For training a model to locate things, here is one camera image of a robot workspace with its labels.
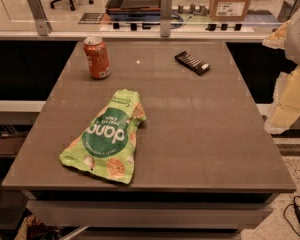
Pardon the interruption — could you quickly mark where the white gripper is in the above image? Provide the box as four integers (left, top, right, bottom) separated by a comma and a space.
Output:
262, 8, 300, 134

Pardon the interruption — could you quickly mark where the black rxbar chocolate bar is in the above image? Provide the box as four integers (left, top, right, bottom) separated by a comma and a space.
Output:
174, 51, 210, 76

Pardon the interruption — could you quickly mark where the green rice chip bag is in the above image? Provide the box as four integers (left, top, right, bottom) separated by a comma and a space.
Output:
59, 89, 146, 184

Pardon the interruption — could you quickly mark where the brown crumpled paper bag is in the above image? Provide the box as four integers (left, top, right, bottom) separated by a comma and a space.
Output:
14, 215, 57, 240

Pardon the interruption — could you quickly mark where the cardboard box with label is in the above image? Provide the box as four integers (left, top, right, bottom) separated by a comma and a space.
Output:
209, 0, 251, 21

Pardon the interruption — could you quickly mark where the orange soda can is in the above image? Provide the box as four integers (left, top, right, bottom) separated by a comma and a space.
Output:
84, 37, 110, 79

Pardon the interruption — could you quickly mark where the middle metal glass post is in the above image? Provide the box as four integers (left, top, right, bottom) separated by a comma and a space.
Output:
160, 0, 172, 37

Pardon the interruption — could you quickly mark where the left metal glass post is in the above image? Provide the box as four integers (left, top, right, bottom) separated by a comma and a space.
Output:
27, 0, 52, 36

